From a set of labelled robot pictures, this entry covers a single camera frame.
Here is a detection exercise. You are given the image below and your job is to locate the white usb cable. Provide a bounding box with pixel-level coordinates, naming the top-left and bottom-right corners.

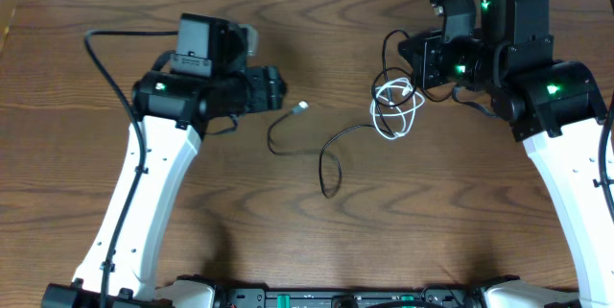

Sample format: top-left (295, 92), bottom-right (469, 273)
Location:
top-left (368, 76), bottom-right (426, 142)

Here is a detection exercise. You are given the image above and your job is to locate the black usb cable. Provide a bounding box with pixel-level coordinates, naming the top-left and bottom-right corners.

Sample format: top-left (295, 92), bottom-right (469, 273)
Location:
top-left (266, 28), bottom-right (423, 200)

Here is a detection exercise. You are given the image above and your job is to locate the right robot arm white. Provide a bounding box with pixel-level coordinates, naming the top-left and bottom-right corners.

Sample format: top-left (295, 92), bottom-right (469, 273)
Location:
top-left (398, 0), bottom-right (613, 307)

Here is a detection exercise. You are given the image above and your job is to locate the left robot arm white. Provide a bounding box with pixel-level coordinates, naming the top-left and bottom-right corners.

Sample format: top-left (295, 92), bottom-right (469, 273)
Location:
top-left (41, 66), bottom-right (286, 307)

